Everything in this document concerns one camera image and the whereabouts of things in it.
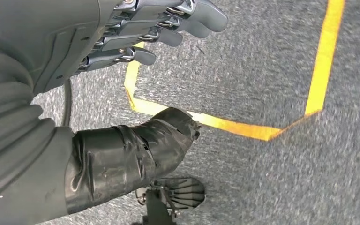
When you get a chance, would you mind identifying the yellow floor tape square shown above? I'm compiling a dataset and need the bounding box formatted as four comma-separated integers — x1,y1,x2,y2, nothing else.
124,0,346,142

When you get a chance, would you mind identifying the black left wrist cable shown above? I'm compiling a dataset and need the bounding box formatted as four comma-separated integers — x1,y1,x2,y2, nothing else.
61,79,74,128

